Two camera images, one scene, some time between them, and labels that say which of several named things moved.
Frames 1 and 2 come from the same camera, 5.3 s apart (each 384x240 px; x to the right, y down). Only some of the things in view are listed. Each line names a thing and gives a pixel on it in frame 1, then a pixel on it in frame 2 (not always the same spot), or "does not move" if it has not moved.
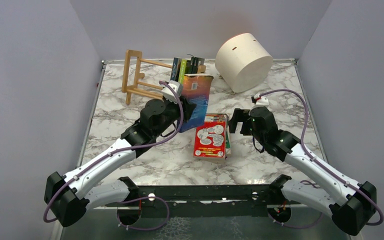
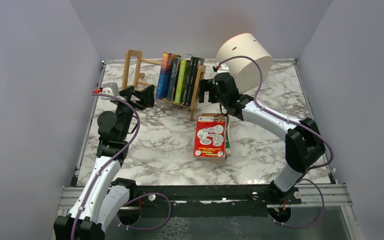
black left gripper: (185, 108) -> (131, 96)
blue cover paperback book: (196, 88) -> (165, 74)
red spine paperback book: (210, 138) does not move
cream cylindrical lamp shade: (242, 64) does not move
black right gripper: (239, 120) -> (212, 91)
